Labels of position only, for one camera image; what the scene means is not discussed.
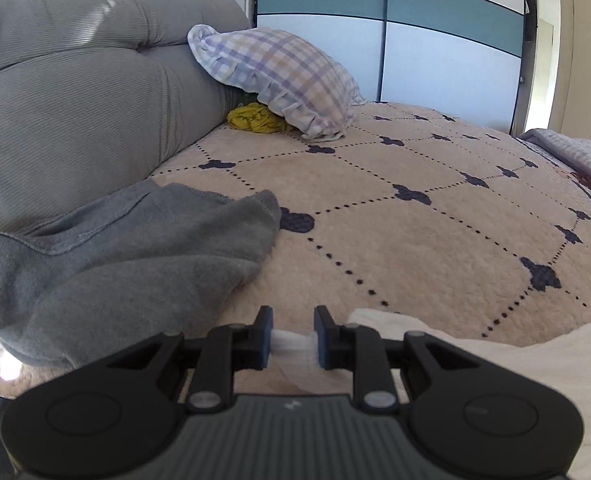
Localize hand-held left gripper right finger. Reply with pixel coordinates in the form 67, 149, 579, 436
314, 305, 481, 408

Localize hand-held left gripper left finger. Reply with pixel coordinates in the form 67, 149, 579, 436
106, 305, 275, 408

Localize white pants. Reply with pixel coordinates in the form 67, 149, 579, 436
273, 307, 591, 480

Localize beige printed bed blanket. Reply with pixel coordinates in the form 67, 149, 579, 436
0, 101, 591, 411

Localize grey garment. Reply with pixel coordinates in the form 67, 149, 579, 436
0, 180, 282, 368

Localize yellow cloth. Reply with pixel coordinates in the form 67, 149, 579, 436
226, 102, 296, 136

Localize plaid frilled pillow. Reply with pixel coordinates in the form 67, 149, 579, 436
187, 25, 367, 142

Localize grey padded headboard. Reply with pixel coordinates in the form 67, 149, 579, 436
0, 0, 251, 236

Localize blue and white wardrobe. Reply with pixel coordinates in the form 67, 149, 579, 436
248, 0, 536, 136

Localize purple plaid fleece blanket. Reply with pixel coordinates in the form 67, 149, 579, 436
518, 127, 591, 208

